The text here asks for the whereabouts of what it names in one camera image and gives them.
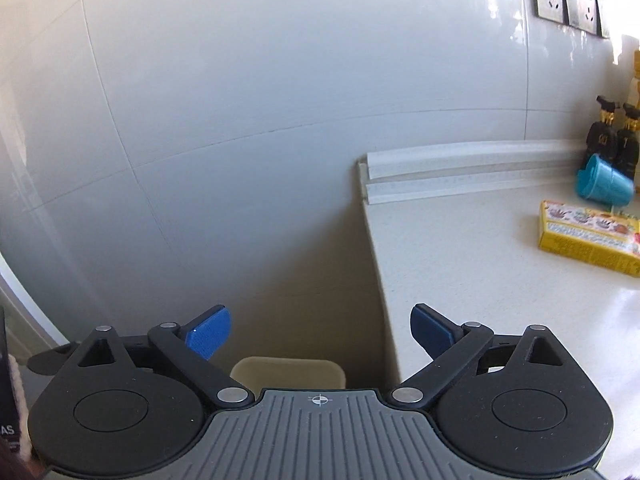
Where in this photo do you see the blue plastic cup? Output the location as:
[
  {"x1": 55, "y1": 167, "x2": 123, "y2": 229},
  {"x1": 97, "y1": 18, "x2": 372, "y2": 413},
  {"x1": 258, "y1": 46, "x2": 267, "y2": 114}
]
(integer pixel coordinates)
[{"x1": 577, "y1": 153, "x2": 636, "y2": 207}]

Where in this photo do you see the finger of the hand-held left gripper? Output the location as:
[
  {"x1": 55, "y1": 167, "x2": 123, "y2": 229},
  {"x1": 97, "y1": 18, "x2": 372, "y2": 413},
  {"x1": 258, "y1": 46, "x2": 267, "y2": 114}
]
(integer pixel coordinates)
[{"x1": 27, "y1": 344, "x2": 77, "y2": 375}]

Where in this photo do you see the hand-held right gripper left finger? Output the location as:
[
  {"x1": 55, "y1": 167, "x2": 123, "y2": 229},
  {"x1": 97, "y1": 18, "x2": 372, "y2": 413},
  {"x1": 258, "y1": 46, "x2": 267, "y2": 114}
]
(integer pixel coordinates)
[{"x1": 74, "y1": 304, "x2": 254, "y2": 408}]

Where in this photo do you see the beige plastic waste bin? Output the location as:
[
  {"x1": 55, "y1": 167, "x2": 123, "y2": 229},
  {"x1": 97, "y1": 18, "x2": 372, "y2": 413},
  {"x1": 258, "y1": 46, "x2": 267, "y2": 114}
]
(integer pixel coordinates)
[{"x1": 229, "y1": 356, "x2": 347, "y2": 391}]

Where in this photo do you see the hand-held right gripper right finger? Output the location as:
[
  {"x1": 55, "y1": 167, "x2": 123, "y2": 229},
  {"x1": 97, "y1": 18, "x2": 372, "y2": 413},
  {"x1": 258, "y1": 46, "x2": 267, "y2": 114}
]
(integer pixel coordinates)
[{"x1": 387, "y1": 302, "x2": 569, "y2": 408}]

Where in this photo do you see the white backsplash strip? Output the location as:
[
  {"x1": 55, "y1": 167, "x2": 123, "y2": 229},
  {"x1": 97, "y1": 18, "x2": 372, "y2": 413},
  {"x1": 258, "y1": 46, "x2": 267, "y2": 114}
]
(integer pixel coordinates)
[{"x1": 357, "y1": 138, "x2": 592, "y2": 206}]

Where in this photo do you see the yellow printed cardboard box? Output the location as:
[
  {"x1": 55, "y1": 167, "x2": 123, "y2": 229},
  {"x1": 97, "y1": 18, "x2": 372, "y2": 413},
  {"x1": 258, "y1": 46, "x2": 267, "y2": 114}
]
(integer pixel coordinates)
[{"x1": 538, "y1": 200, "x2": 640, "y2": 279}]

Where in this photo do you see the white counter cabinet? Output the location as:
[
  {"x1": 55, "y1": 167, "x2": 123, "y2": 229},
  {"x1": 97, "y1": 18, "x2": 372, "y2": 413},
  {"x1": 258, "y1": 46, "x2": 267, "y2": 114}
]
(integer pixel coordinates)
[{"x1": 345, "y1": 199, "x2": 402, "y2": 388}]

